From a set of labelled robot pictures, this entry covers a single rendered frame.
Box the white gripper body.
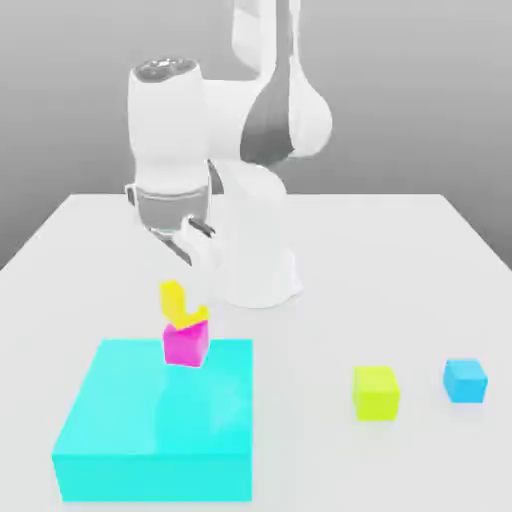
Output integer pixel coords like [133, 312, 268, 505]
[156, 224, 224, 279]

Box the small yellow cube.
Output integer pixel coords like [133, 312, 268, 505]
[158, 279, 210, 332]

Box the small magenta cube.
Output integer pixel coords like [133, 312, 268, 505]
[162, 319, 211, 368]

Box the small lime cube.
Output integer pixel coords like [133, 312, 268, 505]
[352, 365, 401, 422]

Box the small blue cube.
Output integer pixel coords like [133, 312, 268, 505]
[442, 358, 489, 404]

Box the large cyan box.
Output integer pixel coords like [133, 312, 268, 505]
[50, 338, 254, 504]

